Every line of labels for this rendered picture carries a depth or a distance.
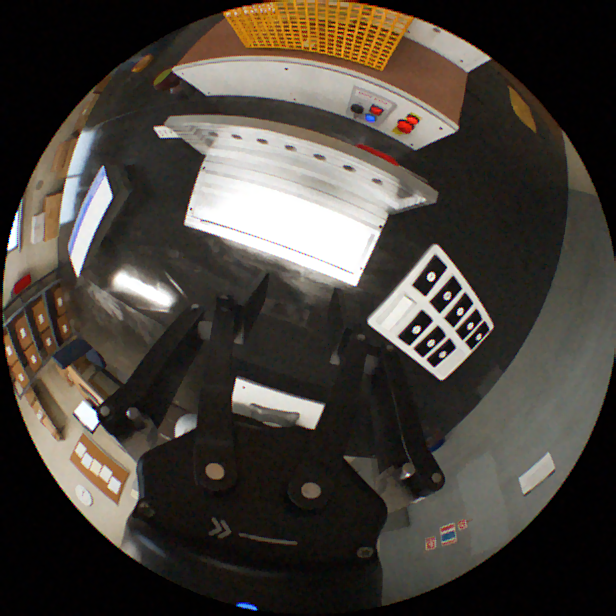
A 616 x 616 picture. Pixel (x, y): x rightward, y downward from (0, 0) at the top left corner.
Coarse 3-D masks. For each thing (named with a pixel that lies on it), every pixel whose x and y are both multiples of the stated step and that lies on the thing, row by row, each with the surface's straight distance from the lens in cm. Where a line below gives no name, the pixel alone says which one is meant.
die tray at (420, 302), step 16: (432, 256) 57; (416, 272) 56; (448, 272) 60; (400, 288) 55; (432, 288) 59; (464, 288) 65; (384, 304) 56; (416, 304) 59; (480, 304) 72; (368, 320) 57; (400, 320) 59; (464, 320) 71; (448, 336) 70; (416, 352) 68; (432, 352) 71; (464, 352) 79; (432, 368) 76; (448, 368) 80
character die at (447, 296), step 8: (448, 280) 61; (456, 280) 61; (448, 288) 61; (456, 288) 63; (440, 296) 61; (448, 296) 61; (432, 304) 60; (440, 304) 62; (448, 304) 63; (440, 312) 62
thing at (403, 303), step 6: (402, 300) 55; (408, 300) 56; (396, 306) 56; (402, 306) 56; (408, 306) 57; (390, 312) 56; (396, 312) 57; (402, 312) 57; (384, 318) 57; (390, 318) 57; (396, 318) 57; (384, 324) 57; (390, 324) 58
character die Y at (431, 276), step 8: (432, 264) 56; (440, 264) 58; (424, 272) 55; (432, 272) 56; (440, 272) 58; (416, 280) 56; (424, 280) 57; (432, 280) 57; (416, 288) 56; (424, 288) 58
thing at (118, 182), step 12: (108, 168) 78; (120, 168) 81; (108, 180) 73; (120, 180) 76; (120, 192) 73; (120, 204) 79; (108, 216) 80; (96, 228) 82; (96, 240) 89; (96, 252) 97; (84, 264) 98
